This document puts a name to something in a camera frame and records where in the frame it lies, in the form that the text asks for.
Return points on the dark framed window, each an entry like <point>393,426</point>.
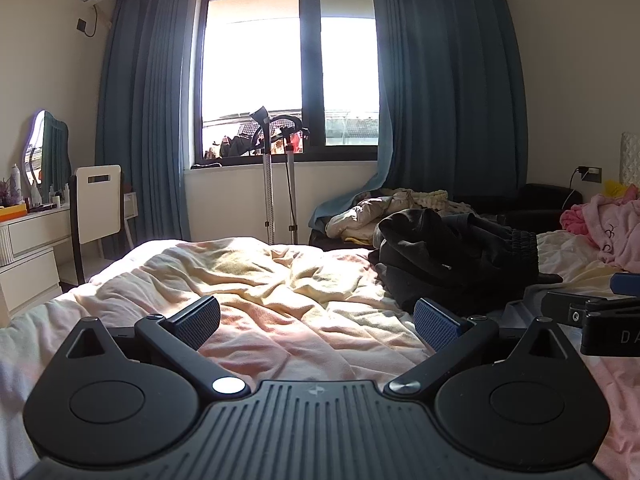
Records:
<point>260,60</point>

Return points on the beige quilted jacket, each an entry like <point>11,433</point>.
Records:
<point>360,212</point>

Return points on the pink fleece robe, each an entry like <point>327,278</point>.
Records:
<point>615,230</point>

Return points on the black fleece garment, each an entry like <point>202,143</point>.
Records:
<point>415,245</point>

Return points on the purple flower bunch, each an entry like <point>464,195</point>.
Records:
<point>5,192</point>

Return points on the white dresser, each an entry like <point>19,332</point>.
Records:
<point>35,240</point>

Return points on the white spray bottle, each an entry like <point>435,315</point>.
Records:
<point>16,180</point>

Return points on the orange box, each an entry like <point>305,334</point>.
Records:
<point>12,212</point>

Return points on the yellow plush item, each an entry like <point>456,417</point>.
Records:
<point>614,188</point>

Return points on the blue curtain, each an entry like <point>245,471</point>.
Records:
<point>145,110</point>
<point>450,85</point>

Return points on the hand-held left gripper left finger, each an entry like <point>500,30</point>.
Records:
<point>196,319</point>

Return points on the black sofa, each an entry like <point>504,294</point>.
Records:
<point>540,205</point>

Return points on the cream knitted cloth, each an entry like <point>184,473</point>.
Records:
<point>425,197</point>

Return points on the pastel bed duvet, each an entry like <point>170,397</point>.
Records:
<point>300,280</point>

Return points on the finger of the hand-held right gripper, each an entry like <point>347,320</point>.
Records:
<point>627,284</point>
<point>565,307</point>

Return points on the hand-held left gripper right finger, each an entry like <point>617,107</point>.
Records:
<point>437,325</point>

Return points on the white backed chair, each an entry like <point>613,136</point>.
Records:
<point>97,210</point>

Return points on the patterned beige cloth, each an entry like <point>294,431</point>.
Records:
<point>460,207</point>

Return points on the wavy vanity mirror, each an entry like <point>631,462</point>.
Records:
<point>47,150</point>

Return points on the dark denim pants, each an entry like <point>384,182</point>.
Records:
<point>500,255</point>

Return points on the white tufted headboard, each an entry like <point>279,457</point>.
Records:
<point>631,160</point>

